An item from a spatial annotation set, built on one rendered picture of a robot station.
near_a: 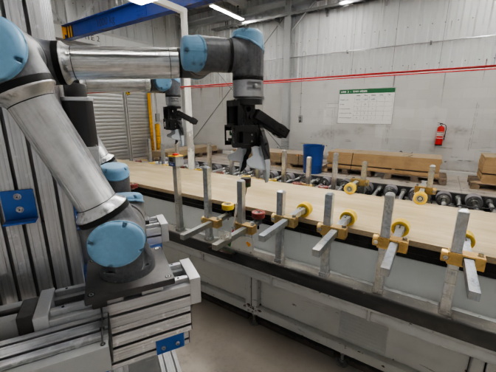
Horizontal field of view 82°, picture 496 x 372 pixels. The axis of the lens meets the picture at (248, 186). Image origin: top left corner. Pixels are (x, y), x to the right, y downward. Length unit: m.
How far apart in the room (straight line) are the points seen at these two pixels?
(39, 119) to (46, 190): 0.36
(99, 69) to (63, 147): 0.22
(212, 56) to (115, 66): 0.24
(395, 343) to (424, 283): 0.42
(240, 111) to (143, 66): 0.26
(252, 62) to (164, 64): 0.23
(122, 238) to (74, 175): 0.16
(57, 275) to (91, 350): 0.32
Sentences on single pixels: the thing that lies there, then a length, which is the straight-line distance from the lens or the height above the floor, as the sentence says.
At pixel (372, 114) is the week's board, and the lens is 8.58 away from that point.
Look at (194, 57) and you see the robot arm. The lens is 0.69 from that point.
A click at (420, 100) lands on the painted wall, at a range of 8.47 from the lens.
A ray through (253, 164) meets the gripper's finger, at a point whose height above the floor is 1.37.
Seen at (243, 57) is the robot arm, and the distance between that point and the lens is 0.71.
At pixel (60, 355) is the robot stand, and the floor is 0.95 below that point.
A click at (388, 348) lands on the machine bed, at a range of 1.96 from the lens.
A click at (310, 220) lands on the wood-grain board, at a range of 1.67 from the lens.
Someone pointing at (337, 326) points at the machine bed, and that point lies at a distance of 1.99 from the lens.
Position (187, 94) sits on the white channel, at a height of 1.66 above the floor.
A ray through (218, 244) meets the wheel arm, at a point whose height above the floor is 0.86.
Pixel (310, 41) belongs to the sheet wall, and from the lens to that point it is 9.38.
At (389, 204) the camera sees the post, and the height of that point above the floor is 1.12.
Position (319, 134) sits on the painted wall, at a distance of 9.00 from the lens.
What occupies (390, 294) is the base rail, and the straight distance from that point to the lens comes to 1.50.
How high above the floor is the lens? 1.48
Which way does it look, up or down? 14 degrees down
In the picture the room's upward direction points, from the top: straight up
